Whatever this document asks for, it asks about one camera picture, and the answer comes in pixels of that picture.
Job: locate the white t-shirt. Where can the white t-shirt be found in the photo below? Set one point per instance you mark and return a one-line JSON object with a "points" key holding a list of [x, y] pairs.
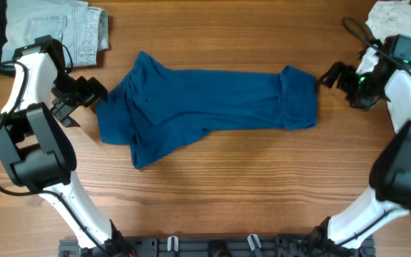
{"points": [[389, 193]]}

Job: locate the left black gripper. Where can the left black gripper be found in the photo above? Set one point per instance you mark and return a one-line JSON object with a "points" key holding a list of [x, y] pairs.
{"points": [[92, 90]]}

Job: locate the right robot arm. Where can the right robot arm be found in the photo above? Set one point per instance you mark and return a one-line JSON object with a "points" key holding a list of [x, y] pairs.
{"points": [[330, 235]]}

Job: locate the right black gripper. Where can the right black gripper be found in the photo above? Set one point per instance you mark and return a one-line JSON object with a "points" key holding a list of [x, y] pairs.
{"points": [[347, 73]]}

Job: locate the light blue denim shorts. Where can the light blue denim shorts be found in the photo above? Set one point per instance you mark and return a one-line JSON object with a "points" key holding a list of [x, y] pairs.
{"points": [[82, 28]]}

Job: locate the dark blue polo shirt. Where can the dark blue polo shirt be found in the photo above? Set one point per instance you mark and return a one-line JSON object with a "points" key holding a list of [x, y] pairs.
{"points": [[155, 110]]}

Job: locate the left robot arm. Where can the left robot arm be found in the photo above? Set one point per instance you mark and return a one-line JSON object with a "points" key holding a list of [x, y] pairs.
{"points": [[36, 153]]}

